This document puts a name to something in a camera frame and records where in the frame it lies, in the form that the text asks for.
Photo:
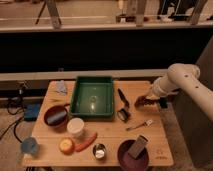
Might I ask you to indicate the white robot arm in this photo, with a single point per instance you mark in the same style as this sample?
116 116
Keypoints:
185 77

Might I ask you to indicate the blue plastic cup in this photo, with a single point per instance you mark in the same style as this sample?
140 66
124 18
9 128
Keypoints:
29 146

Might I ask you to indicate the light blue cloth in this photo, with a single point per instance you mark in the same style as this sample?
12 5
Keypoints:
61 87

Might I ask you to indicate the blue box on floor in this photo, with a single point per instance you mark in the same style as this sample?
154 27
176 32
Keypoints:
32 111

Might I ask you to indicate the small steel cup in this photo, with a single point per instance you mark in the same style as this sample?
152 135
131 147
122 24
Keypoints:
99 151

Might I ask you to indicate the yellow apple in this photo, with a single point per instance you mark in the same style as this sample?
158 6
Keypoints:
66 146

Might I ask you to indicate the purple plate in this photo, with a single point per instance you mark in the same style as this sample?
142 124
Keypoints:
127 162

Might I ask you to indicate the dark red bowl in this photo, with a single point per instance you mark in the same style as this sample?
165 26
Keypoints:
55 116

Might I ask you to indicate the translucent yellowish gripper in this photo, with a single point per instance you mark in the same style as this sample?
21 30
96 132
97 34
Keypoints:
151 95

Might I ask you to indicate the green plastic tray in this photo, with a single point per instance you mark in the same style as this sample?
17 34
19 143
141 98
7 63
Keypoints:
93 97

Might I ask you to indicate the orange carrot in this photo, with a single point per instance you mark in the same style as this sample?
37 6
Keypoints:
82 146

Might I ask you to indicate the dark grape bunch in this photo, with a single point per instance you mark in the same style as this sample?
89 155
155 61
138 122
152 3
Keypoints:
142 101

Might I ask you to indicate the white plastic cup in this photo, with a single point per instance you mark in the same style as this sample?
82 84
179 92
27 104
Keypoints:
75 127

